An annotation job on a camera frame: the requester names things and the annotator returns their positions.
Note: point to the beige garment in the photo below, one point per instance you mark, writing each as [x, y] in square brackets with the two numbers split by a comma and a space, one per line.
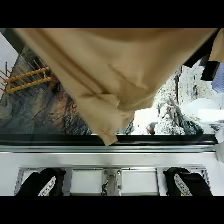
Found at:
[218, 46]
[116, 66]

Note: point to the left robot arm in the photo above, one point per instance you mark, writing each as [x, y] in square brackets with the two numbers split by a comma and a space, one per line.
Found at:
[40, 183]

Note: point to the yellow wooden rack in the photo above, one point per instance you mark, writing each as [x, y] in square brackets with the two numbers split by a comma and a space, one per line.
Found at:
[26, 75]

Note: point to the blue garment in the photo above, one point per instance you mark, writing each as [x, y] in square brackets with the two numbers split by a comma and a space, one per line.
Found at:
[219, 78]

